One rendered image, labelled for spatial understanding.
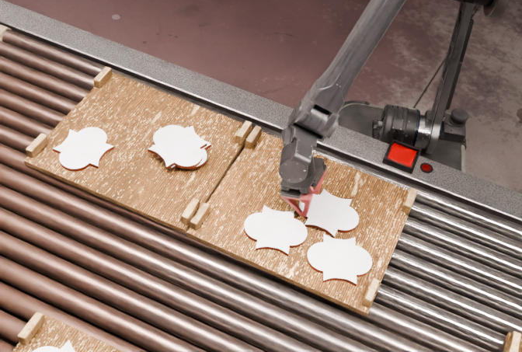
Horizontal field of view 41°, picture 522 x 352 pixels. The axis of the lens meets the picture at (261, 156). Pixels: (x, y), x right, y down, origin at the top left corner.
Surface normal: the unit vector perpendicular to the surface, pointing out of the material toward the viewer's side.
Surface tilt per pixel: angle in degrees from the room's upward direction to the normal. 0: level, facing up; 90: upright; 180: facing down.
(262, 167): 0
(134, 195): 0
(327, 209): 2
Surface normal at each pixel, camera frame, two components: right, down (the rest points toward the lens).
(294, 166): -0.11, 0.62
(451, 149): 0.09, -0.67
